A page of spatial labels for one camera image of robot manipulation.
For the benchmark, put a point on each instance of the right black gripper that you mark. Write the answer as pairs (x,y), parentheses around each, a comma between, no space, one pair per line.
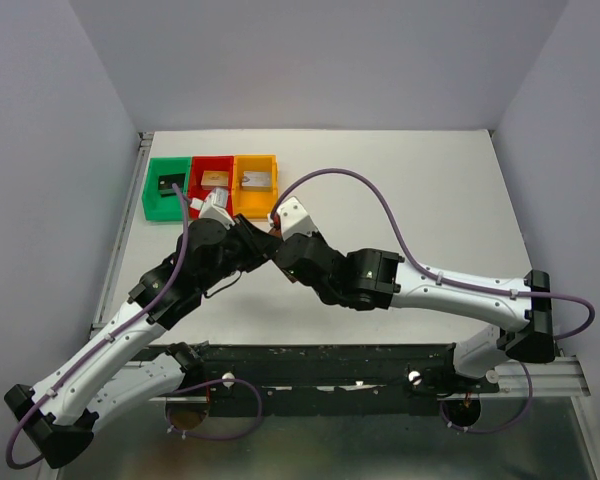
(290,247)

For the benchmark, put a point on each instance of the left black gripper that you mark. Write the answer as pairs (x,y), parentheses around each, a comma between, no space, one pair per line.
(247,232)

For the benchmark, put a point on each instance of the brown leather card holder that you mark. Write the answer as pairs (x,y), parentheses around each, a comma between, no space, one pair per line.
(277,234)

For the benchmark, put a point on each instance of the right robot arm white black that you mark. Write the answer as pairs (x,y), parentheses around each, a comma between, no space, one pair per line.
(518,327)

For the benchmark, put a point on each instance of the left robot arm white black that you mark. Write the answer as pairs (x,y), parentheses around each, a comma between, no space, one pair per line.
(59,413)

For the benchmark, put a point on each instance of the silver card in yellow bin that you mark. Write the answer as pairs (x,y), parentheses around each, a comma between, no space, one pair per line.
(256,181)

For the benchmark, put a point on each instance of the gold card in red bin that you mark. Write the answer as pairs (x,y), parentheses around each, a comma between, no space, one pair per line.
(214,178)

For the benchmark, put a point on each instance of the black card in green bin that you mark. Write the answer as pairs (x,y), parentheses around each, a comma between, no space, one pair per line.
(165,184)

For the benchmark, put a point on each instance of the yellow plastic bin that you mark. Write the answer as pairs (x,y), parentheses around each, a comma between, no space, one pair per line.
(254,205)

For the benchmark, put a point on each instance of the red plastic bin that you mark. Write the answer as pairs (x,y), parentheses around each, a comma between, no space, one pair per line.
(198,188)

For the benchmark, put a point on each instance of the green plastic bin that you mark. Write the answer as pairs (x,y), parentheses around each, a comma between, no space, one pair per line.
(160,202)

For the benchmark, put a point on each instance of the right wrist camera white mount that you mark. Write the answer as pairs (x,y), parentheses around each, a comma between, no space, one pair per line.
(291,217)

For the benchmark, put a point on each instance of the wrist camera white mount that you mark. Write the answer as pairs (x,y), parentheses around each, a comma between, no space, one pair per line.
(214,207)
(291,217)

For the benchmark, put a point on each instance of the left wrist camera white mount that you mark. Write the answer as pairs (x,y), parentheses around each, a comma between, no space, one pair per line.
(214,207)

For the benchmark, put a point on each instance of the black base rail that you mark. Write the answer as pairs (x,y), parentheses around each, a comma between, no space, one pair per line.
(321,380)

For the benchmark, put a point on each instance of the left aluminium side rail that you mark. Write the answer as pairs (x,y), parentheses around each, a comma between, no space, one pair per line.
(100,319)

